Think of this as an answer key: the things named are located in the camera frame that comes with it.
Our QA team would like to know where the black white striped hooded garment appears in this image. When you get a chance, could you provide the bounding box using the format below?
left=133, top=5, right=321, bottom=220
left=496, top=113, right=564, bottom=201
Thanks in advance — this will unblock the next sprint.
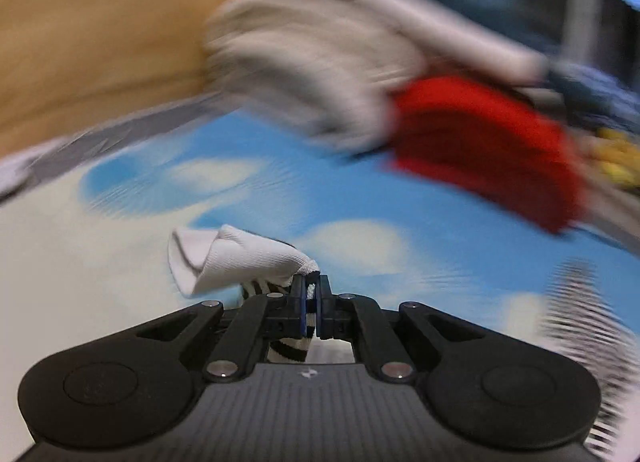
left=167, top=223, right=321, bottom=364

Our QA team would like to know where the blue white patterned bed cover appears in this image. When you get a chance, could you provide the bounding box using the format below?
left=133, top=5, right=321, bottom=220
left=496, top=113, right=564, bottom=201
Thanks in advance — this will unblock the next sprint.
left=1, top=112, right=639, bottom=461

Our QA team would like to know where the red knitted garment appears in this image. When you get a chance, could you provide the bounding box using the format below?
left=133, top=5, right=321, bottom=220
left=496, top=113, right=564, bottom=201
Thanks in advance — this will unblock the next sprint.
left=392, top=76, right=585, bottom=233

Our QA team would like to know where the folded white towel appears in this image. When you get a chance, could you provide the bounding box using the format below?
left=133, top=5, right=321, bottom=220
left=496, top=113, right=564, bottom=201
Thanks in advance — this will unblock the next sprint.
left=203, top=0, right=427, bottom=153

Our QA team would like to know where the yellow plush toy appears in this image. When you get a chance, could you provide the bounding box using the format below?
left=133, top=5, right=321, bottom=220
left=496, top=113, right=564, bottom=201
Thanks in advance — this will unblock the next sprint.
left=591, top=128, right=639, bottom=191

